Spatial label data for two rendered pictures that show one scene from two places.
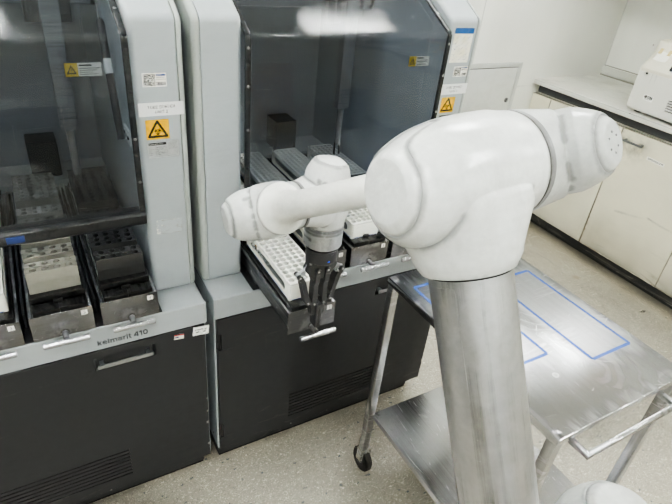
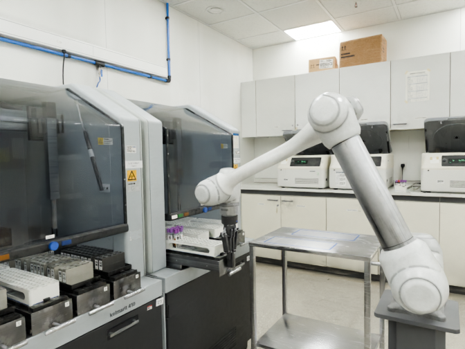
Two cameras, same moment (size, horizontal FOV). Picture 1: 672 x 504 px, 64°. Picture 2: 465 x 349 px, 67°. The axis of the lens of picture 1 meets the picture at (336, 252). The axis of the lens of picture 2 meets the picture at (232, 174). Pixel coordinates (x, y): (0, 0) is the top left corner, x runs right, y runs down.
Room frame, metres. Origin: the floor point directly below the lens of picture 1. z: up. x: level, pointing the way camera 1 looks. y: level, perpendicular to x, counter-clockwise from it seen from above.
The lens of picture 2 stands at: (-0.37, 0.70, 1.27)
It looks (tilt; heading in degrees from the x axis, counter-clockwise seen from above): 3 degrees down; 334
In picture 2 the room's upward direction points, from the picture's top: 1 degrees counter-clockwise
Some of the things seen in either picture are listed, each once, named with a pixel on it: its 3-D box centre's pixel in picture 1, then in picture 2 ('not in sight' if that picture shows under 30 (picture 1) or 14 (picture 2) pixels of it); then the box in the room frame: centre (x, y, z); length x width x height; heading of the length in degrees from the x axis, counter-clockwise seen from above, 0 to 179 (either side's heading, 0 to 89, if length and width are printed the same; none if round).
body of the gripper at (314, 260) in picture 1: (320, 260); (230, 225); (1.06, 0.03, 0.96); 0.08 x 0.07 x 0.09; 123
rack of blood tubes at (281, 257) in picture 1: (283, 260); (195, 246); (1.22, 0.14, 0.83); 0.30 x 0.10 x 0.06; 33
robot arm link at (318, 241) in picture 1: (323, 233); (229, 208); (1.06, 0.03, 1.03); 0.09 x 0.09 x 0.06
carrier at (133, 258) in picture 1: (120, 264); (112, 262); (1.10, 0.54, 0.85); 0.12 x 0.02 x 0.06; 123
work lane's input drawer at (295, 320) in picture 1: (263, 252); (174, 253); (1.34, 0.21, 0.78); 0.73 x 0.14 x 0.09; 33
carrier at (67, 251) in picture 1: (50, 262); (67, 270); (1.07, 0.70, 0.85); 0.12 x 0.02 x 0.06; 122
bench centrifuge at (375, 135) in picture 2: not in sight; (362, 155); (2.41, -2.19, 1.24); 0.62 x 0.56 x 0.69; 123
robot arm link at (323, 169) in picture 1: (322, 192); (227, 185); (1.05, 0.04, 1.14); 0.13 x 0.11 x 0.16; 128
